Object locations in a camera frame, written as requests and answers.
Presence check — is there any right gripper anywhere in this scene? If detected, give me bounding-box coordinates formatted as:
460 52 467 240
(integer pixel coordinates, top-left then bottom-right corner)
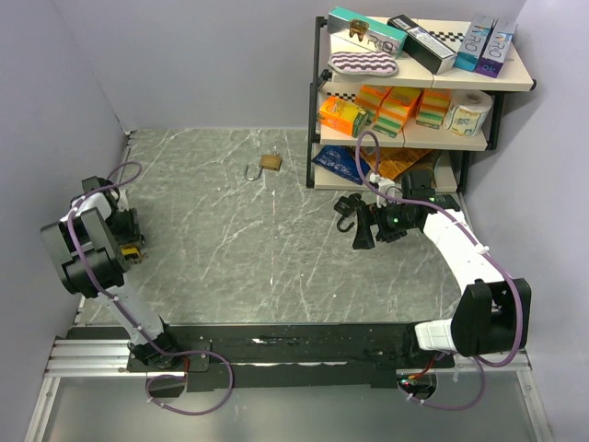
352 199 417 250

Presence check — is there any black padlock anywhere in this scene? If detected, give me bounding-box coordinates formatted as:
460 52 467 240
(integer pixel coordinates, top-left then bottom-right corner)
334 193 364 233

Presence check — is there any yellow padlock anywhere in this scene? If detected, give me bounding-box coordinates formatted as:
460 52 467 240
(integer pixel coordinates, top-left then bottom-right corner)
121 245 144 264

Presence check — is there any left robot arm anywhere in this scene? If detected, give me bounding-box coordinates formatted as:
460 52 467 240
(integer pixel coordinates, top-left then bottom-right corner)
40 177 182 370

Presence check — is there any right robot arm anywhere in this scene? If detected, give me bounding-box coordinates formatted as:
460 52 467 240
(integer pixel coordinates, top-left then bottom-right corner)
352 172 532 367

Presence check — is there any orange snack bag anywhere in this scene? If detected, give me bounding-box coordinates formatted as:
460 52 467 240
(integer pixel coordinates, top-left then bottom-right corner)
360 147 433 180

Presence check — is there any blue snack bag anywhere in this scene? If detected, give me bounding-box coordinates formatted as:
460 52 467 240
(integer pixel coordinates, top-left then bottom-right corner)
312 145 363 185

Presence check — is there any brown snack bag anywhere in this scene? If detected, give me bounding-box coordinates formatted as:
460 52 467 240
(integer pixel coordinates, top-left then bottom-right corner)
412 150 443 186

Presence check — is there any orange carton box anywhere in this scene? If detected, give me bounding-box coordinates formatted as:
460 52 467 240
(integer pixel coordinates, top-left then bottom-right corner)
318 97 368 137

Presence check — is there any brass padlock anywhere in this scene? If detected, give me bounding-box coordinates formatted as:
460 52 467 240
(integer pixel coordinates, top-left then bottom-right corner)
243 154 283 181

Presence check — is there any middle sponge pack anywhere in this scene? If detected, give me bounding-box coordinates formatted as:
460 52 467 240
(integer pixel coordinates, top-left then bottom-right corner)
374 87 422 138

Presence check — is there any sponge pack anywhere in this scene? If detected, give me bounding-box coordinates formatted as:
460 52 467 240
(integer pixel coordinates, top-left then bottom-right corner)
415 88 451 129
374 87 422 138
354 85 392 124

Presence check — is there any black and beige shelf rack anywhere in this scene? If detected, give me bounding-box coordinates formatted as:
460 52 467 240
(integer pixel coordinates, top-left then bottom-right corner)
305 16 537 192

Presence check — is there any left sponge pack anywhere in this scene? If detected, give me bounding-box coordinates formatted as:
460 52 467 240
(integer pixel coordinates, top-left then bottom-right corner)
354 85 392 124

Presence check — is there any right sponge pack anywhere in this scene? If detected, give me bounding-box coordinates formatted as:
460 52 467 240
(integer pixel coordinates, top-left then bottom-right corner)
415 88 451 129

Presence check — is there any toilet paper roll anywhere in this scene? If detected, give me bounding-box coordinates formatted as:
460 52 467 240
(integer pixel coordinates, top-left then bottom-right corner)
443 90 493 138

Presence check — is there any pink striped sleep mask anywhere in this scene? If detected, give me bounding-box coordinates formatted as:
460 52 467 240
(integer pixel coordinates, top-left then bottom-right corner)
328 52 399 77

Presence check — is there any teal toothpaste box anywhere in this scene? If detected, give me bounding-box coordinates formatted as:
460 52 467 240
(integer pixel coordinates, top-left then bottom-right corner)
327 6 408 58

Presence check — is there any black and white box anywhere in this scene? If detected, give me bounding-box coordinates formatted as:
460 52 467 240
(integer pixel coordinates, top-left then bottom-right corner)
387 15 457 75

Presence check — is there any blue toothpaste box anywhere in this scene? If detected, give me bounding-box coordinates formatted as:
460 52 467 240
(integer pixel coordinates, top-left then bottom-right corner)
454 13 496 72

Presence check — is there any purple toothpaste box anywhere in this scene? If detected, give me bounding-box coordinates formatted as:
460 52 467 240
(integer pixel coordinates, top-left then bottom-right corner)
475 19 518 78

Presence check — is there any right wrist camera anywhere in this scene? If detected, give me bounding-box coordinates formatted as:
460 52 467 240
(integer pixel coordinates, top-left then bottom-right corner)
367 171 396 208

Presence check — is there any aluminium rail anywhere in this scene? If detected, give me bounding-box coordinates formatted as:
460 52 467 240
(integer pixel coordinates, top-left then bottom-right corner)
44 339 149 378

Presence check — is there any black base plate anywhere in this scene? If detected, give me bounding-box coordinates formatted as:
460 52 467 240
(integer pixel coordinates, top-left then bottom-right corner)
126 321 455 393

